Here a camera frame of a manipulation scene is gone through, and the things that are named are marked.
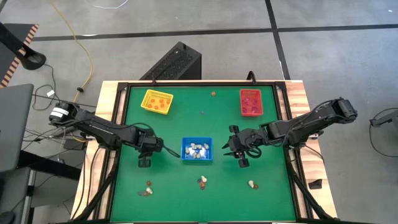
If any striped edge floor mat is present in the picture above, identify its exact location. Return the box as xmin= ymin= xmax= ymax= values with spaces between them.
xmin=0 ymin=23 xmax=40 ymax=88

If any red plastic basket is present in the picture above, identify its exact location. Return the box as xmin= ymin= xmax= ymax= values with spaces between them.
xmin=239 ymin=88 xmax=264 ymax=118

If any yellow plastic basket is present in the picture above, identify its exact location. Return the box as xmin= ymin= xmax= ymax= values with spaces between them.
xmin=140 ymin=89 xmax=174 ymax=115

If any yellow hanging cable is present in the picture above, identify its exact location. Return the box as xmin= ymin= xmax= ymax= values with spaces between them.
xmin=49 ymin=0 xmax=94 ymax=108

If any black table frame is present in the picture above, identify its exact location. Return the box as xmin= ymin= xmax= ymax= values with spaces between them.
xmin=71 ymin=81 xmax=338 ymax=224

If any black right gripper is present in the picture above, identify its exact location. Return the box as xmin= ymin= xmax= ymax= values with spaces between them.
xmin=221 ymin=124 xmax=266 ymax=169

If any black pole stand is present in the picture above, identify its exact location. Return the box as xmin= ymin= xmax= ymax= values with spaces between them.
xmin=0 ymin=21 xmax=47 ymax=71

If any black floor beam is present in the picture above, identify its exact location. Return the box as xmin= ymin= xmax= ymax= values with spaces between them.
xmin=17 ymin=150 xmax=82 ymax=181

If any blue plastic basket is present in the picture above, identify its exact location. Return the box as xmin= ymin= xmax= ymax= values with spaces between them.
xmin=181 ymin=136 xmax=214 ymax=162

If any white floor cable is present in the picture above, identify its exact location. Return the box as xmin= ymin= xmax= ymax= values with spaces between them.
xmin=83 ymin=0 xmax=130 ymax=10

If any green table mat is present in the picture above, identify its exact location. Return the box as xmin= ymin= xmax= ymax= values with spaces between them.
xmin=110 ymin=85 xmax=297 ymax=222

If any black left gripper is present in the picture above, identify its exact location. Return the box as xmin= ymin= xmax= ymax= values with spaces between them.
xmin=136 ymin=131 xmax=182 ymax=169

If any grey stand foot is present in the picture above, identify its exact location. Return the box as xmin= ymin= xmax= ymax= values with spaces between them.
xmin=369 ymin=109 xmax=398 ymax=128

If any grey desk surface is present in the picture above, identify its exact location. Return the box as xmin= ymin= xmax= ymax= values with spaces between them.
xmin=0 ymin=83 xmax=35 ymax=174

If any black perforated computer tower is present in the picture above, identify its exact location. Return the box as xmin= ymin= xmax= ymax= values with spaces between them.
xmin=139 ymin=41 xmax=203 ymax=81

